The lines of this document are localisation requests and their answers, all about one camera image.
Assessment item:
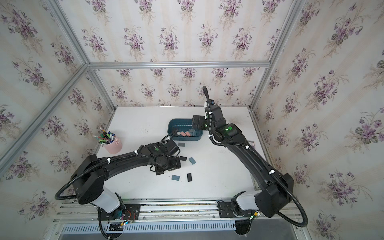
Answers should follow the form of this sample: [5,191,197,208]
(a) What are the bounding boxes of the coloured pens in cup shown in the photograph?
[93,130,117,145]

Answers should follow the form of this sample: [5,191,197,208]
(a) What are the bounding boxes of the teal plastic storage box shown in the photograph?
[168,118,203,142]

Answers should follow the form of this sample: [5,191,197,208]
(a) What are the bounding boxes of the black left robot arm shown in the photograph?
[55,131,181,219]

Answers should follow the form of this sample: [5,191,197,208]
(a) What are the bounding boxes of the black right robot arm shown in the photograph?
[193,86,309,228]

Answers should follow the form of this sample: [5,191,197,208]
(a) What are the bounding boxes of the white slotted cable duct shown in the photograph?
[61,221,236,235]

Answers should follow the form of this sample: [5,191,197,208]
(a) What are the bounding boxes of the pink pen holder cup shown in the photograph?
[103,138,123,154]

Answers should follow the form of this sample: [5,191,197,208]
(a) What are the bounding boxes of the blue eraser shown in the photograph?
[189,129,196,136]
[189,157,196,165]
[172,175,180,181]

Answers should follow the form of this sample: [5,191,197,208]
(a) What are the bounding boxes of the blue eraser bottom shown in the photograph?
[172,175,180,181]

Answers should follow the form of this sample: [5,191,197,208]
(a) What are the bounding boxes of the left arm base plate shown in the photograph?
[98,204,142,233]

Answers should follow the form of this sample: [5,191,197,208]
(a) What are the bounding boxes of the aluminium mounting rail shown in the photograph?
[52,197,304,224]

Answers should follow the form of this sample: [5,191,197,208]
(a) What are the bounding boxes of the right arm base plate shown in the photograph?
[216,200,259,236]

